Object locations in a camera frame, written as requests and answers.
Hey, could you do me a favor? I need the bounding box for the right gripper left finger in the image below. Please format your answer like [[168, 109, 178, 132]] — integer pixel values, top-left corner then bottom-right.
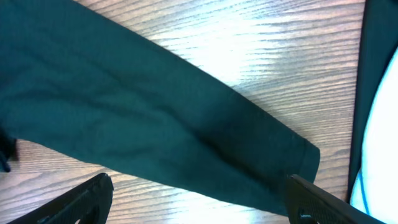
[[9, 173, 114, 224]]

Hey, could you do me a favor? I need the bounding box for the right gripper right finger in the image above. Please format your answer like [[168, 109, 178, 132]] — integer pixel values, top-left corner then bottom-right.
[[285, 175, 383, 224]]

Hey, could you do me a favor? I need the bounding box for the black t-shirt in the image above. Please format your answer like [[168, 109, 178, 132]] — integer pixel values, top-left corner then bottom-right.
[[1, 0, 320, 215]]

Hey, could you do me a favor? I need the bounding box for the light blue t-shirt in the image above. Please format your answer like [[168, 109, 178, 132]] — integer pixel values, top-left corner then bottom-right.
[[350, 53, 397, 223]]

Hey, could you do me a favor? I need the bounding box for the black garment under pile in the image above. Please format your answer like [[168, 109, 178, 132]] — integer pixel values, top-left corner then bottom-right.
[[346, 0, 397, 200]]

